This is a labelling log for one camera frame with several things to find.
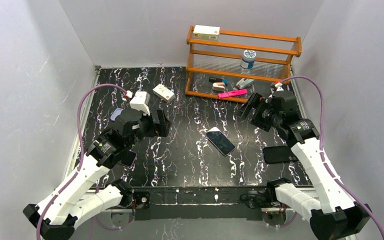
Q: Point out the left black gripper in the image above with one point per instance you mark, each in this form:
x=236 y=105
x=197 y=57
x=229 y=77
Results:
x=160 y=122

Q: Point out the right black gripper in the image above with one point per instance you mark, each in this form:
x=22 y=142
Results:
x=254 y=108

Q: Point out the white smartphone dark screen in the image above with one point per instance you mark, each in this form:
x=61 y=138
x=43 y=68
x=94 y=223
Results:
x=220 y=141

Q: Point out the black phone case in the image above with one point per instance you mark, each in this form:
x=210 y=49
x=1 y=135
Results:
x=278 y=155

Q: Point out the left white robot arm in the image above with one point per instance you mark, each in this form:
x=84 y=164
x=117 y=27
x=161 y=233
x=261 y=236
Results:
x=64 y=210

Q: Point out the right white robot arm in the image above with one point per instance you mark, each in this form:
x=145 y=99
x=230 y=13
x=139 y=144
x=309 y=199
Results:
x=335 y=214

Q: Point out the pink highlighter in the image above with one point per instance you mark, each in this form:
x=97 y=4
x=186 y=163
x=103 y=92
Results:
x=232 y=94

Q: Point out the white teal stapler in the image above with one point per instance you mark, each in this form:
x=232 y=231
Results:
x=244 y=83

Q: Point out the white red small box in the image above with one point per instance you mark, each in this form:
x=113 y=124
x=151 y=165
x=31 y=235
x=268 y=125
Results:
x=164 y=93

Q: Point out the beige small stapler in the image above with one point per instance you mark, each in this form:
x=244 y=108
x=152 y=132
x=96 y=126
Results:
x=218 y=86

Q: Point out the orange wooden shelf rack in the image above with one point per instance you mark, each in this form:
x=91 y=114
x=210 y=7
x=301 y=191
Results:
x=235 y=56

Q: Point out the black teal marker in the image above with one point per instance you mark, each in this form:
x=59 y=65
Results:
x=217 y=80

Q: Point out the lavender smartphone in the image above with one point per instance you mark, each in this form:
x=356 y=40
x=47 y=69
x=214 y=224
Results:
x=115 y=114

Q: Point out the blue white round jar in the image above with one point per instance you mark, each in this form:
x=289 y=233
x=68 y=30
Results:
x=248 y=59

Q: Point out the pink-edged dark smartphone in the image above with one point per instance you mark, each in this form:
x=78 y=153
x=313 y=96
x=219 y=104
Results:
x=127 y=158

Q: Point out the white box on shelf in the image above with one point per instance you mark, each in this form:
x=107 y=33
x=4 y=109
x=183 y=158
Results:
x=204 y=32

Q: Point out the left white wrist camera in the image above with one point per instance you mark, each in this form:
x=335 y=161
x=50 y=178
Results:
x=140 y=102

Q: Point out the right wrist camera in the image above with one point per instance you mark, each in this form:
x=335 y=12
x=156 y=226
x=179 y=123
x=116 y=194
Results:
x=276 y=86

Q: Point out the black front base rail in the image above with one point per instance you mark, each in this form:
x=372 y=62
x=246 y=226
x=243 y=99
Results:
x=215 y=202

